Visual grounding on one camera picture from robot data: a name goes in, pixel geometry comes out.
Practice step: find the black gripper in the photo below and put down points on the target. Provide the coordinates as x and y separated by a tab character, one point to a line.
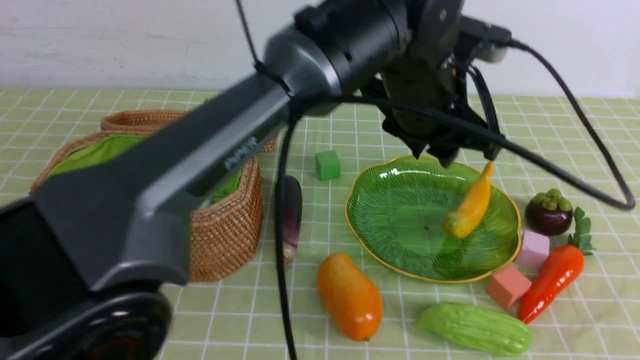
411	81

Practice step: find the yellow toy banana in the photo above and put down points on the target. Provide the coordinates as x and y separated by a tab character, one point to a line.
460	223

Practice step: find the dark purple toy mangosteen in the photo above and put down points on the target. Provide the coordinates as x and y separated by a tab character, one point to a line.
549	213

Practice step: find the purple toy eggplant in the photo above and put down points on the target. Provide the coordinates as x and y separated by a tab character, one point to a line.
290	217

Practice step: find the orange toy mango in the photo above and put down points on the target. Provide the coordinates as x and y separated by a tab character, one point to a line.
350	298

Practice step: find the red toy carrot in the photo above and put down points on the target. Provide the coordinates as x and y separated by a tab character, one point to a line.
563	265

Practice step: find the green toy bitter gourd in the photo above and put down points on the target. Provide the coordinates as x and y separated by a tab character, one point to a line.
476	328

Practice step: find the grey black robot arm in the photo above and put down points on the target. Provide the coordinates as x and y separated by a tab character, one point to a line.
83	257

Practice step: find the green leaf-shaped glass plate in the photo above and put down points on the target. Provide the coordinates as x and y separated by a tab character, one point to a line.
395	209

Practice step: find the green cube block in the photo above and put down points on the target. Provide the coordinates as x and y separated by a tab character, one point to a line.
328	165

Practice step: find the pink-purple cube block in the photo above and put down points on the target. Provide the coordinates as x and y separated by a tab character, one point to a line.
534	251

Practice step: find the green checkered tablecloth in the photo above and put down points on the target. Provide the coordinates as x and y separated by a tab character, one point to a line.
239	318

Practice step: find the salmon red cube block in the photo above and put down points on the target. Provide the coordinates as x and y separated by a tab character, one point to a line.
507	286

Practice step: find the woven rattan basket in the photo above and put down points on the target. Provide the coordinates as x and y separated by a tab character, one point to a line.
225	230

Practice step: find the woven rattan basket lid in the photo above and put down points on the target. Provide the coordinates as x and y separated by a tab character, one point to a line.
135	124

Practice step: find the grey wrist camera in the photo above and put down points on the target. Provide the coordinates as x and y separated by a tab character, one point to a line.
492	42

